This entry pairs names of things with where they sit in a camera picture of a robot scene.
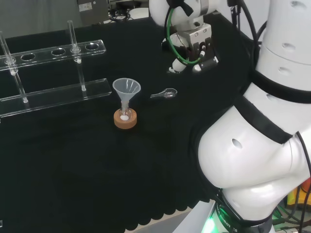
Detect black cloth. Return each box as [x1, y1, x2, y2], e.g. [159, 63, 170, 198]
[0, 11, 259, 232]

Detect grey equipment box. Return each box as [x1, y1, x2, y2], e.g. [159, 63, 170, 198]
[77, 0, 110, 25]

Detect glass round-bottom flask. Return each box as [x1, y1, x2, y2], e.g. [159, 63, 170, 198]
[119, 101, 135, 122]

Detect translucent plastic funnel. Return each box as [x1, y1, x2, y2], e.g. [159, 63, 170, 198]
[112, 78, 142, 110]

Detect cork ring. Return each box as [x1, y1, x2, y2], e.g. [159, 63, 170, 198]
[113, 108, 138, 130]

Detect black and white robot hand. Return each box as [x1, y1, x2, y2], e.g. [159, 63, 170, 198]
[162, 23, 220, 74]

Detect black cable bundle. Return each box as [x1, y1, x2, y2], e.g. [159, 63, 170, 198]
[227, 0, 268, 49]

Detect green cable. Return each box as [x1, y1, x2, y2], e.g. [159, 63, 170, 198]
[164, 6, 203, 66]

